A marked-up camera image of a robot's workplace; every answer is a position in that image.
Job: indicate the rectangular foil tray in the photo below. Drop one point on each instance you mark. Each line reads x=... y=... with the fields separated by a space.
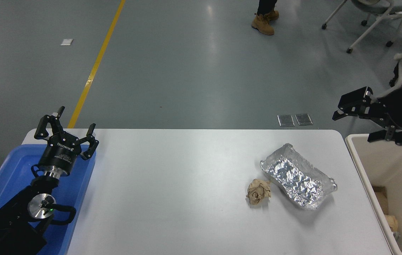
x=293 y=177

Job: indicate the crumpled tan paper ball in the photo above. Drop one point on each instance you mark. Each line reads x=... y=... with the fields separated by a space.
x=392 y=223
x=257 y=192

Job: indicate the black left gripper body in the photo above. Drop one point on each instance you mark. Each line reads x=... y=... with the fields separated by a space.
x=61 y=154

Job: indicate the large pale bin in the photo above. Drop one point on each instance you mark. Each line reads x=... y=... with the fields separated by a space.
x=392 y=166

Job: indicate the silver floor plate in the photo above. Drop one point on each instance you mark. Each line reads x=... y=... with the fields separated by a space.
x=303 y=119
x=286 y=120

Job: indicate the grey chair with white frame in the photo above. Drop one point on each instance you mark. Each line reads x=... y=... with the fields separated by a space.
x=381 y=5

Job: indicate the blue plastic tray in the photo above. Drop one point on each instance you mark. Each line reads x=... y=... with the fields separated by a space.
x=10 y=170

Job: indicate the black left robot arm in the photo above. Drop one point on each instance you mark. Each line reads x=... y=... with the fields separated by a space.
x=10 y=219

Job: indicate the brown cardboard piece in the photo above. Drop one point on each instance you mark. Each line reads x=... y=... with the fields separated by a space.
x=381 y=200

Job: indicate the person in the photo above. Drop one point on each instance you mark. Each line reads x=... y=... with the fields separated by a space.
x=263 y=24

